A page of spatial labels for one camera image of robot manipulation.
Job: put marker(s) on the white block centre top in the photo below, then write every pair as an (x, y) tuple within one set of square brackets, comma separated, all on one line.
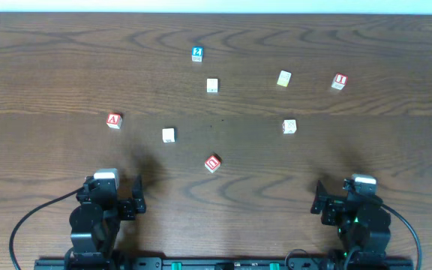
[(212, 85)]

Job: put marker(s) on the white block left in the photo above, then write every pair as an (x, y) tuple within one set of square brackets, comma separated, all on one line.
[(169, 135)]

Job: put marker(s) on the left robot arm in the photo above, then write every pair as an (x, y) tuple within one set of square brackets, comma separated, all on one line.
[(95, 224)]

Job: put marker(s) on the white block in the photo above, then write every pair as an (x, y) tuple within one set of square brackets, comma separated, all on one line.
[(212, 85), (169, 135), (289, 126)]

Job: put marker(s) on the white block right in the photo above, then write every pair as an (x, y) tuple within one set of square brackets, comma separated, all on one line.
[(289, 126)]

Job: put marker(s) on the red letter I block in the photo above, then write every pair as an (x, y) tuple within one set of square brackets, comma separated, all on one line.
[(339, 81)]

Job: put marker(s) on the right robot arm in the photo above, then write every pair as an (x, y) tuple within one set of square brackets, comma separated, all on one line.
[(362, 224)]

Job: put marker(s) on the yellow-green block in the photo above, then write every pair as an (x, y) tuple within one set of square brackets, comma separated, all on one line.
[(284, 78)]

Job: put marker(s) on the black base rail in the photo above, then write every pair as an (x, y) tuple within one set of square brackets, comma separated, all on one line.
[(155, 263)]

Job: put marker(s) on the red letter A block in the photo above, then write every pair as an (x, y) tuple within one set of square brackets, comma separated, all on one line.
[(114, 120)]

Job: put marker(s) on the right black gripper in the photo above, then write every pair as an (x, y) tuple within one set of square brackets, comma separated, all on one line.
[(328, 207)]

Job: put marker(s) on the blue number 2 block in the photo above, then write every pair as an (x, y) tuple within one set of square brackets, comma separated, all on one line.
[(197, 54)]

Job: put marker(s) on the red letter U block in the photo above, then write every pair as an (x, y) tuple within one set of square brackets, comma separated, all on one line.
[(212, 163)]

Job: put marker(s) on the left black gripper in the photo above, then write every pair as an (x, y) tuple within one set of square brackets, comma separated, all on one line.
[(127, 208)]

